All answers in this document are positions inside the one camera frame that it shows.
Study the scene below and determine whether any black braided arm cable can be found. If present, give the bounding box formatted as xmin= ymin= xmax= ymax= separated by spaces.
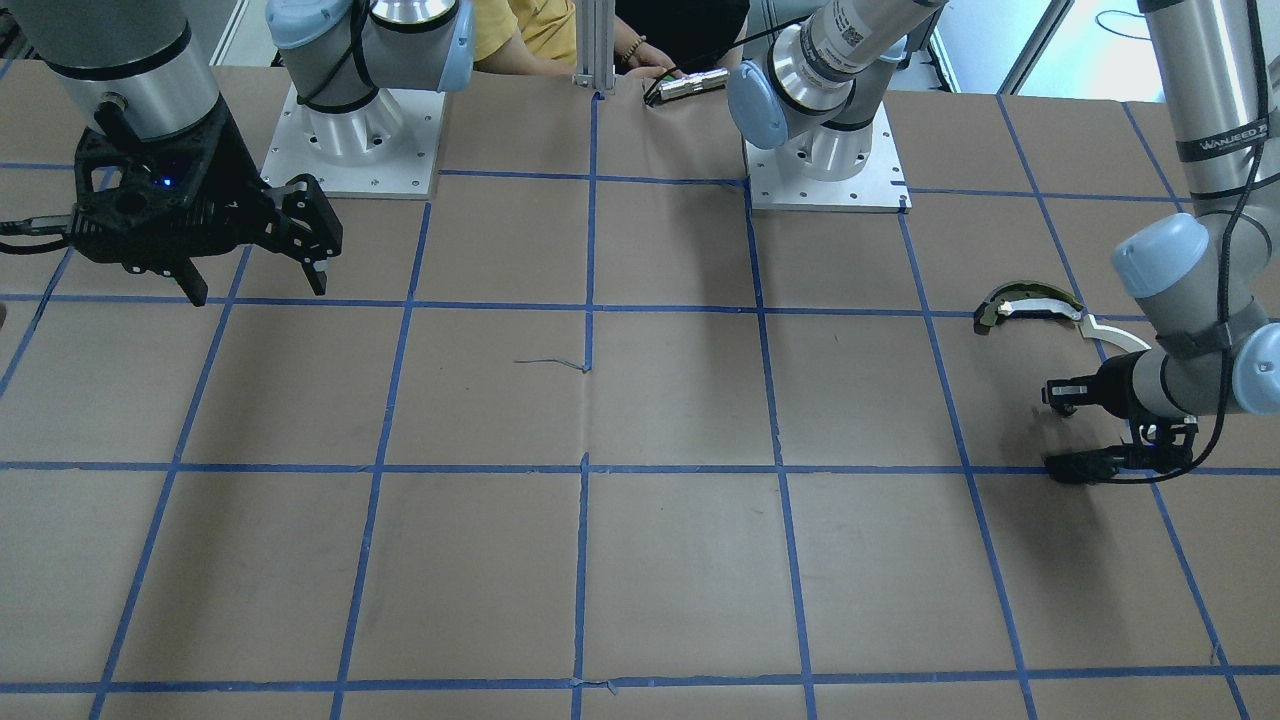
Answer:
xmin=1100 ymin=0 xmax=1274 ymax=486

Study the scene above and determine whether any olive curved brake shoe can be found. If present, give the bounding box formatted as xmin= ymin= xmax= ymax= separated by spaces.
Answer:
xmin=973 ymin=281 xmax=1085 ymax=334

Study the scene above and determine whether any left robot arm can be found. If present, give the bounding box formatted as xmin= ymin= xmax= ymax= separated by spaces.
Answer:
xmin=727 ymin=1 xmax=1277 ymax=484

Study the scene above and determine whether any aluminium frame post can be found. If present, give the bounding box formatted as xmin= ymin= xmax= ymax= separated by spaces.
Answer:
xmin=572 ymin=0 xmax=616 ymax=99

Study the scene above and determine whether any person in yellow shirt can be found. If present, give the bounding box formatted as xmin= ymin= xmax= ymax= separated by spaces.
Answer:
xmin=472 ymin=1 xmax=750 ymax=78

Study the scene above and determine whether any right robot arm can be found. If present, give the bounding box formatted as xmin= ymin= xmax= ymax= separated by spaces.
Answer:
xmin=3 ymin=1 xmax=476 ymax=306

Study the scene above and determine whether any white curved plastic part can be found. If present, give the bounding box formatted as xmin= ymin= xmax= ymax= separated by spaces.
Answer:
xmin=1076 ymin=313 xmax=1151 ymax=354

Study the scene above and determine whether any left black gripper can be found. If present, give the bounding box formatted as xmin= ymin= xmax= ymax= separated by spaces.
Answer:
xmin=1041 ymin=357 xmax=1197 ymax=486

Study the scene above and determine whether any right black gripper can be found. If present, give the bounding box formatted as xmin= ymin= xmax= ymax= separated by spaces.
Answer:
xmin=0 ymin=97 xmax=344 ymax=307

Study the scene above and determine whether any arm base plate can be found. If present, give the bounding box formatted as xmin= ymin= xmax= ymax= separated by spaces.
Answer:
xmin=742 ymin=104 xmax=913 ymax=213
xmin=261 ymin=88 xmax=449 ymax=201

